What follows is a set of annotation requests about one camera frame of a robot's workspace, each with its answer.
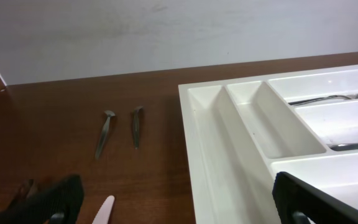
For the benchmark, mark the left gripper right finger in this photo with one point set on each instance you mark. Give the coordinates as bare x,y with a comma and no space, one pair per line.
299,202

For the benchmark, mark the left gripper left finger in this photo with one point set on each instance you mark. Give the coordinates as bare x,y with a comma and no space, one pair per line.
60,203

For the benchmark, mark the large metal spoon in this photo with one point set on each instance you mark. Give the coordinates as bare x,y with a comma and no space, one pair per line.
343,146

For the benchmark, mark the white cutlery tray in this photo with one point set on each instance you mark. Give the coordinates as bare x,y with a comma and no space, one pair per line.
240,133

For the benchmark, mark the metal fork dark handle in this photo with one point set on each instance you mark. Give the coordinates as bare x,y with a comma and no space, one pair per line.
303,102

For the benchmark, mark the pink plastic knife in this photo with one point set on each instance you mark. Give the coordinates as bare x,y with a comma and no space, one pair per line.
103,214

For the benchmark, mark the small metal spoon left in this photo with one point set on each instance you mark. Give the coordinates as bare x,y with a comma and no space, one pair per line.
104,133

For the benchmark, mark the small metal spoon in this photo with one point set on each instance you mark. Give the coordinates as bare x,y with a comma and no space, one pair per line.
104,133
136,126

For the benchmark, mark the small metal spoon right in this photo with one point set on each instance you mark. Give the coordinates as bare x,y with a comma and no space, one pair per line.
136,126

